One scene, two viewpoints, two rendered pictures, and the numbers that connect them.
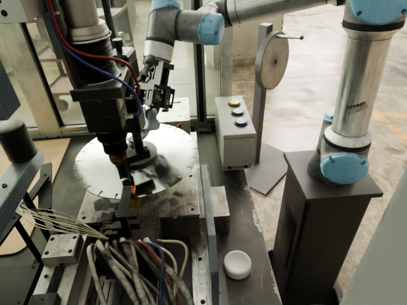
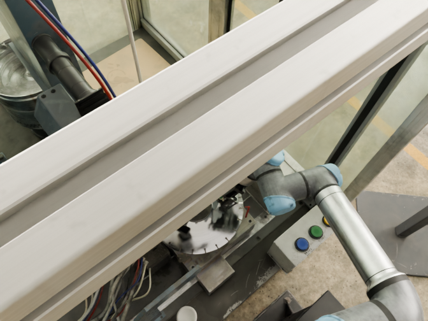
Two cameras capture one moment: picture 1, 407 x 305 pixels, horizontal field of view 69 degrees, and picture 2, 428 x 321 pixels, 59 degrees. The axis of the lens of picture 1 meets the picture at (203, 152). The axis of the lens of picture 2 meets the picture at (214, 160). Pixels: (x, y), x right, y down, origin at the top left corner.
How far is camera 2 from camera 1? 0.85 m
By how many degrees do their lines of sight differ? 39
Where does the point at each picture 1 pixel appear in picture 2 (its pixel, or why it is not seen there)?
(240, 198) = (246, 284)
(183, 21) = (262, 183)
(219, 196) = (221, 274)
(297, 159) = (326, 307)
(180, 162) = (206, 241)
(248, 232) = (218, 308)
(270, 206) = (352, 282)
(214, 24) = (272, 209)
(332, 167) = not seen: outside the picture
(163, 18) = not seen: hidden behind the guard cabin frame
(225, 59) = (355, 184)
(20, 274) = not seen: hidden behind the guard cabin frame
